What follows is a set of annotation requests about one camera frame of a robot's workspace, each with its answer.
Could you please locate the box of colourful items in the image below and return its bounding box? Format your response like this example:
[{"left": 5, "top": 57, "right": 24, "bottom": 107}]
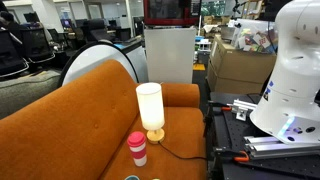
[{"left": 231, "top": 19, "right": 278, "bottom": 54}]

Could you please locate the white table lamp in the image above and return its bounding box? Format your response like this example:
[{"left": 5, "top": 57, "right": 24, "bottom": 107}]
[{"left": 136, "top": 82, "right": 165, "bottom": 144}]

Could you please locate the large cardboard box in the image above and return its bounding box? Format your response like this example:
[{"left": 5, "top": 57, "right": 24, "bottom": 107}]
[{"left": 207, "top": 35, "right": 276, "bottom": 94}]

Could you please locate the orange handled clamp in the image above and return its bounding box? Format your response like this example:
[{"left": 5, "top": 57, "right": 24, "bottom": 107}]
[{"left": 214, "top": 148, "right": 249, "bottom": 162}]

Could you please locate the black lamp power cable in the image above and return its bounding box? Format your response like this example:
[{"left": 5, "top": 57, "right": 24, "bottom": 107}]
[{"left": 157, "top": 140, "right": 208, "bottom": 161}]

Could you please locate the orange fabric sofa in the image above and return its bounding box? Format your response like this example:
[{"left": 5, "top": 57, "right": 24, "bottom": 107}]
[{"left": 0, "top": 60, "right": 207, "bottom": 180}]

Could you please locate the black office chair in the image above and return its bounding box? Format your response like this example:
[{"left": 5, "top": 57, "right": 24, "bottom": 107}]
[{"left": 0, "top": 11, "right": 29, "bottom": 77}]

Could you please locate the red framed black appliance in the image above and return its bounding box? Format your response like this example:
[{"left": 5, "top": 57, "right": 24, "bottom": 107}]
[{"left": 143, "top": 0, "right": 202, "bottom": 26}]

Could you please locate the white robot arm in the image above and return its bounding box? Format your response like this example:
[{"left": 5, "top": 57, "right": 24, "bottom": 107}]
[{"left": 250, "top": 0, "right": 320, "bottom": 145}]

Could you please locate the silver aluminium rail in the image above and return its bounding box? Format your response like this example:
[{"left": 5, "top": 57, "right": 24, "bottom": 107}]
[{"left": 244, "top": 136, "right": 320, "bottom": 159}]

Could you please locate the black perforated robot table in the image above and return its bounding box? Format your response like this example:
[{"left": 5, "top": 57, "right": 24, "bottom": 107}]
[{"left": 205, "top": 92, "right": 320, "bottom": 180}]

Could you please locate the white round black-rimmed panel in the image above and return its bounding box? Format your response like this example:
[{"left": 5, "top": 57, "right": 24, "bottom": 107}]
[{"left": 57, "top": 41, "right": 140, "bottom": 87}]

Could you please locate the red white striped cup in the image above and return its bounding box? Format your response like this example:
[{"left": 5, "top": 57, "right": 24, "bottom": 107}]
[{"left": 127, "top": 131, "right": 147, "bottom": 167}]

